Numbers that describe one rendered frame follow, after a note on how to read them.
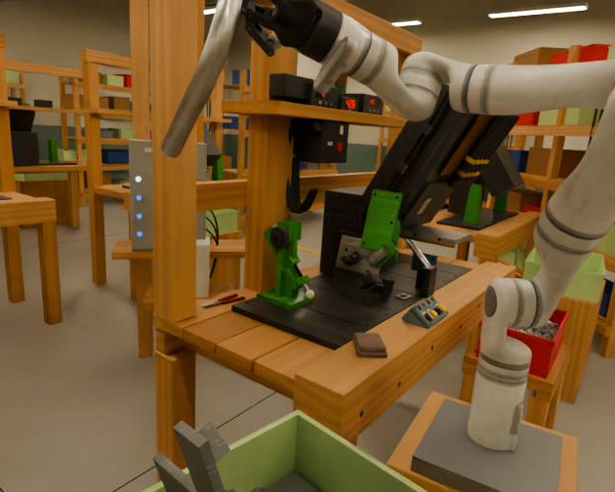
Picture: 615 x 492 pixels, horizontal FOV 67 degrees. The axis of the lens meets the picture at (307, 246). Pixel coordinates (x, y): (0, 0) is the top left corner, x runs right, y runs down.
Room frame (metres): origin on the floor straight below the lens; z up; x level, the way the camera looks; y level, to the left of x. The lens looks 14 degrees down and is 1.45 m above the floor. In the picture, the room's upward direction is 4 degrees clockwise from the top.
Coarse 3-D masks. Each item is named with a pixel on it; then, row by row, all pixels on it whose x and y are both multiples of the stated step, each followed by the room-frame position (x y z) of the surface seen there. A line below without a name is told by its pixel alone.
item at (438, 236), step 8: (400, 232) 1.68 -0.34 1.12; (408, 232) 1.66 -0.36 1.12; (416, 232) 1.64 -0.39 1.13; (424, 232) 1.65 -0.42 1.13; (432, 232) 1.66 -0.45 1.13; (440, 232) 1.67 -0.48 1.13; (448, 232) 1.68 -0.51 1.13; (456, 232) 1.69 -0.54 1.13; (464, 232) 1.70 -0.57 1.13; (416, 240) 1.64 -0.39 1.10; (424, 240) 1.62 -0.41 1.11; (432, 240) 1.60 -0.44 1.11; (440, 240) 1.58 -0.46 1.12; (448, 240) 1.57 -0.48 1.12; (456, 240) 1.56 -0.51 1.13; (464, 240) 1.63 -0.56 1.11
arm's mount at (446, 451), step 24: (456, 408) 0.92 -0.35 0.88; (432, 432) 0.83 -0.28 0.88; (456, 432) 0.83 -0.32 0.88; (528, 432) 0.85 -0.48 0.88; (432, 456) 0.76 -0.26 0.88; (456, 456) 0.76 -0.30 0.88; (480, 456) 0.77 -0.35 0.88; (504, 456) 0.77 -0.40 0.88; (528, 456) 0.77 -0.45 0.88; (552, 456) 0.78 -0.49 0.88; (456, 480) 0.71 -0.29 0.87; (480, 480) 0.70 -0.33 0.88; (504, 480) 0.70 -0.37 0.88; (528, 480) 0.71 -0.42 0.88; (552, 480) 0.71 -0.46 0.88
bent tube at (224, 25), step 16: (224, 0) 0.63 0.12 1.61; (240, 0) 0.65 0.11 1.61; (224, 16) 0.62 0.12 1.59; (224, 32) 0.62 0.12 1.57; (208, 48) 0.61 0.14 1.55; (224, 48) 0.62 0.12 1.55; (208, 64) 0.62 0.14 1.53; (192, 80) 0.63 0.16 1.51; (208, 80) 0.62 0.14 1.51; (192, 96) 0.64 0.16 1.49; (208, 96) 0.65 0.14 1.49; (176, 112) 0.69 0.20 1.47; (192, 112) 0.66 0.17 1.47; (176, 128) 0.69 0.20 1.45; (192, 128) 0.70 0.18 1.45; (176, 144) 0.72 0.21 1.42
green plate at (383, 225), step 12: (372, 192) 1.65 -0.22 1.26; (384, 192) 1.63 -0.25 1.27; (396, 192) 1.60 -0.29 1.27; (372, 204) 1.64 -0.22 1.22; (384, 204) 1.61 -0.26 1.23; (396, 204) 1.59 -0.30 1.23; (372, 216) 1.63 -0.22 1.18; (384, 216) 1.60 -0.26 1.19; (396, 216) 1.58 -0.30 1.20; (372, 228) 1.61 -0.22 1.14; (384, 228) 1.59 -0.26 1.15; (396, 228) 1.61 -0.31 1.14; (372, 240) 1.60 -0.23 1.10; (384, 240) 1.57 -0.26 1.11; (396, 240) 1.62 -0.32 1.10
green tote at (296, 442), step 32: (288, 416) 0.74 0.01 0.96; (256, 448) 0.68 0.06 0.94; (288, 448) 0.73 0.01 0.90; (320, 448) 0.70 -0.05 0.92; (352, 448) 0.66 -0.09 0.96; (224, 480) 0.63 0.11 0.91; (256, 480) 0.68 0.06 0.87; (320, 480) 0.70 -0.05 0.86; (352, 480) 0.65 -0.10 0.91; (384, 480) 0.61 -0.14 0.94
